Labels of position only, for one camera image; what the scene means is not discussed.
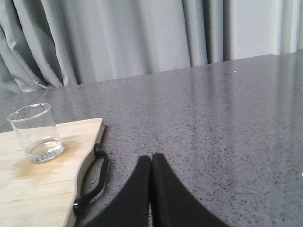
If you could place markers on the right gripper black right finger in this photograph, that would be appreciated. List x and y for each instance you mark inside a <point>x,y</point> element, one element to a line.
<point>172,204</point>

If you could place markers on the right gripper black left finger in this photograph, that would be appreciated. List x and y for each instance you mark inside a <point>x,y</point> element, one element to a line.
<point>130,208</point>

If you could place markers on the clear glass beaker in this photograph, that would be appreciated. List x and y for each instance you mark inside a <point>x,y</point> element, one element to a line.
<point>36,132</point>

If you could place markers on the wooden cutting board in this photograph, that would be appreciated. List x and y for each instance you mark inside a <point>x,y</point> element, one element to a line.
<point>42,195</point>

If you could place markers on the grey curtain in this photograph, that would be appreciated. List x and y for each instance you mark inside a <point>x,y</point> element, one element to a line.
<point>58,43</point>

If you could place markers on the black cutting board handle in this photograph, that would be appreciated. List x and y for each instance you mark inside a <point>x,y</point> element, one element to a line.
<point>81,203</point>

